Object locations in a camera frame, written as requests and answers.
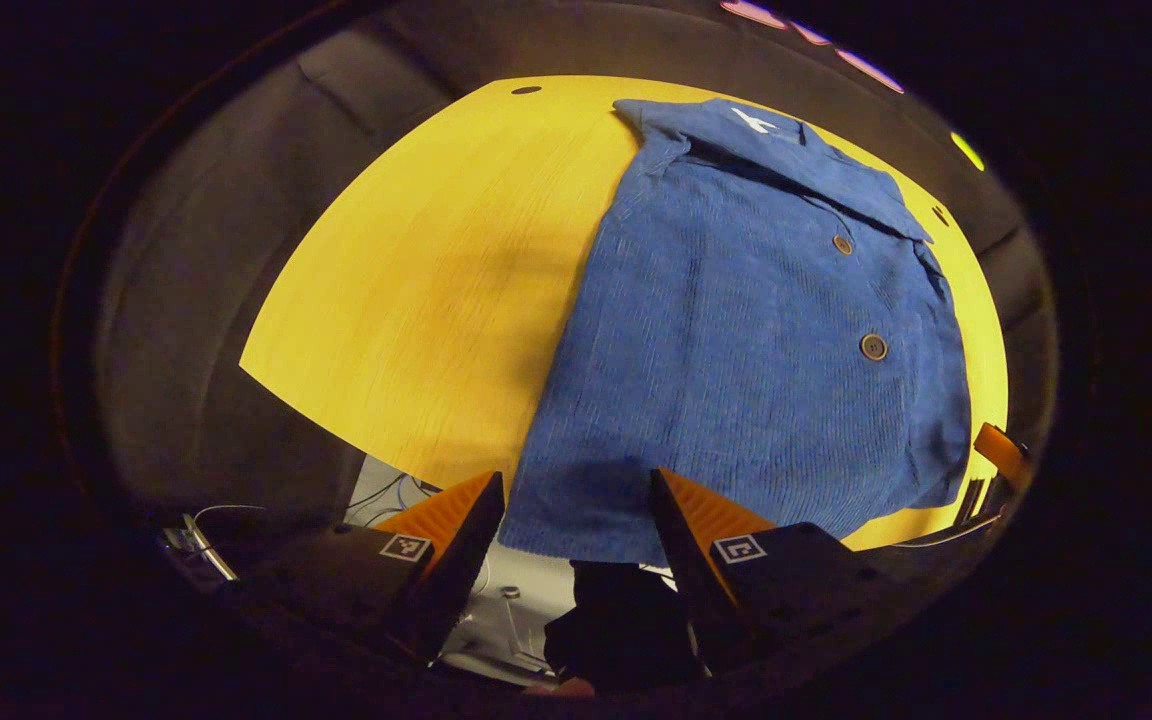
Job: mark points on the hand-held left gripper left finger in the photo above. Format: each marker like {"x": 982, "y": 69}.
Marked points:
{"x": 461, "y": 560}

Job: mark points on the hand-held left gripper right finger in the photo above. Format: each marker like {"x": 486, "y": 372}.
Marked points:
{"x": 681, "y": 560}

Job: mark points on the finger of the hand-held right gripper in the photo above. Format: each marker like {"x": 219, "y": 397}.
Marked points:
{"x": 998, "y": 450}

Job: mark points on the dark cloth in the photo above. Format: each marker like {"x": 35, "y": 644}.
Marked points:
{"x": 621, "y": 620}

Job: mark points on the black backdrop cloth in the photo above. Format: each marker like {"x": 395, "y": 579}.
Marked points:
{"x": 216, "y": 350}

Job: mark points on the shiny metal bracket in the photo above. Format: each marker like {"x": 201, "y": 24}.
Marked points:
{"x": 198, "y": 548}

